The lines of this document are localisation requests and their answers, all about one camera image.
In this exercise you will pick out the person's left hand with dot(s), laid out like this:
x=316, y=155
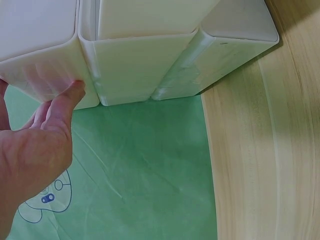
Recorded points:
x=32, y=160

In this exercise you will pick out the white plastic bin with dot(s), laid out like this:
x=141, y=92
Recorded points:
x=135, y=67
x=37, y=37
x=225, y=60

